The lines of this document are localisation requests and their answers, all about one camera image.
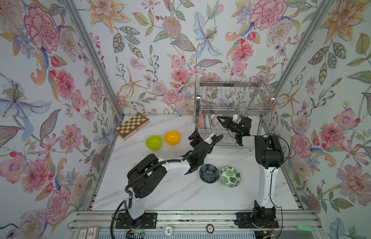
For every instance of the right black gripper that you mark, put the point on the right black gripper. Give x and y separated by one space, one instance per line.
229 123

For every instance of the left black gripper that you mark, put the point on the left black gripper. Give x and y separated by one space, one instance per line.
196 142

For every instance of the pink striped ceramic bowl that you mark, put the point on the pink striped ceramic bowl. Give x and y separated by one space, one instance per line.
214 122

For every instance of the two-tier steel dish rack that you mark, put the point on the two-tier steel dish rack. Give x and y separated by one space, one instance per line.
237 99

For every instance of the dark blue floral bowl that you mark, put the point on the dark blue floral bowl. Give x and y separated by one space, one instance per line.
209 173

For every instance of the green leaf pattern bowl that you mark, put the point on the green leaf pattern bowl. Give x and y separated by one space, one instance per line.
230 176

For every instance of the pale green ceramic bowl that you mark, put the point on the pale green ceramic bowl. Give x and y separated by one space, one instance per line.
207 123

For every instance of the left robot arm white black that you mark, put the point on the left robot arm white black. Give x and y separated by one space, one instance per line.
148 173

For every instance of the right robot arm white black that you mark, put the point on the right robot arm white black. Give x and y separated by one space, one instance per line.
269 156

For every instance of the orange yellow plastic bowl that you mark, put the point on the orange yellow plastic bowl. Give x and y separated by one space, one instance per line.
172 137

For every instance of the lime green plastic bowl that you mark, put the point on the lime green plastic bowl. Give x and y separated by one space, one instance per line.
154 142

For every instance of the wooden chess board box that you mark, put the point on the wooden chess board box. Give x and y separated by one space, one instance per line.
131 126

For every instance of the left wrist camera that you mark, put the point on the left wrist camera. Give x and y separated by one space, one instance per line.
210 139

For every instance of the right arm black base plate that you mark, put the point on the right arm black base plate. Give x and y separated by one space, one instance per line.
245 220

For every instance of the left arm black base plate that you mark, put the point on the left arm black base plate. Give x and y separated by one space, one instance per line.
146 221

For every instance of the aluminium front rail frame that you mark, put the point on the aluminium front rail frame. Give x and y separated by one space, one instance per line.
182 225

